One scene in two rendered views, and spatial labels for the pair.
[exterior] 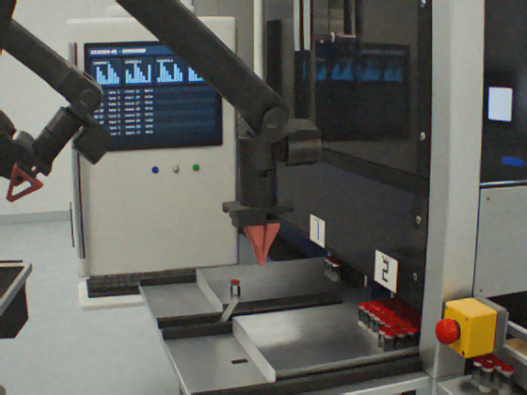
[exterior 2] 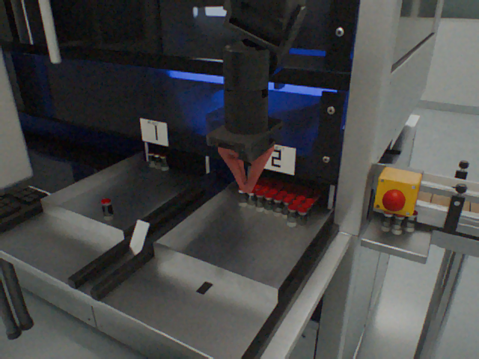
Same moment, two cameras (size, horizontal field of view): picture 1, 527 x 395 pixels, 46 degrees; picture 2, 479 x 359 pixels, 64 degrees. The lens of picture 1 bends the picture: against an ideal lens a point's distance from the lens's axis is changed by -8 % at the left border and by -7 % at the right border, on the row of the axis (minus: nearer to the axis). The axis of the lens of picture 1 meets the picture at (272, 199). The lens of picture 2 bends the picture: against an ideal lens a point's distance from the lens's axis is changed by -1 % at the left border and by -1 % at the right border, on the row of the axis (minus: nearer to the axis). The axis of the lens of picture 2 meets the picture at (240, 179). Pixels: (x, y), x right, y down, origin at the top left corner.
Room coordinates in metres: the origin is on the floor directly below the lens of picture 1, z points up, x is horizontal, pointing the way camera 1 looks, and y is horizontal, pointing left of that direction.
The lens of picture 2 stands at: (0.64, 0.36, 1.35)
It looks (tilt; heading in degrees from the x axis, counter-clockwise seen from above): 26 degrees down; 318
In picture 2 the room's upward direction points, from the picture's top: straight up
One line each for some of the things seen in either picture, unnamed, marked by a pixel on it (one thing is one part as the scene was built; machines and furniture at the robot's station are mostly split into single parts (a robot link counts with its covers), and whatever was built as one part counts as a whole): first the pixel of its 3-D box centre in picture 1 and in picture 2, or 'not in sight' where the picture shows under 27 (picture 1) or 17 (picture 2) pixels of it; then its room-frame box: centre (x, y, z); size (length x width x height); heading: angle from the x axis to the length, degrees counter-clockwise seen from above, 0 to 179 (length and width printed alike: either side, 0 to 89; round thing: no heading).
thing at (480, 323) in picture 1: (472, 326); (398, 189); (0.93, -0.31, 1.00); 0.08 x 0.07 x 0.07; 108
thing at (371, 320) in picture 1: (381, 327); (273, 204); (1.16, -0.21, 0.90); 0.18 x 0.02 x 0.05; 18
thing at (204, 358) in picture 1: (275, 324); (172, 230); (1.27, 0.00, 0.87); 0.70 x 0.48 x 0.02; 18
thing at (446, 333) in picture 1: (449, 330); (394, 199); (0.91, -0.27, 0.99); 0.04 x 0.04 x 0.04; 18
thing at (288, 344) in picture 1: (339, 338); (255, 226); (1.13, -0.12, 0.90); 0.34 x 0.26 x 0.04; 108
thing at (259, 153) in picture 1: (260, 151); (248, 66); (1.00, 0.02, 1.26); 0.07 x 0.06 x 0.07; 116
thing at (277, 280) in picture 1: (279, 285); (135, 189); (1.45, -0.02, 0.90); 0.34 x 0.26 x 0.04; 108
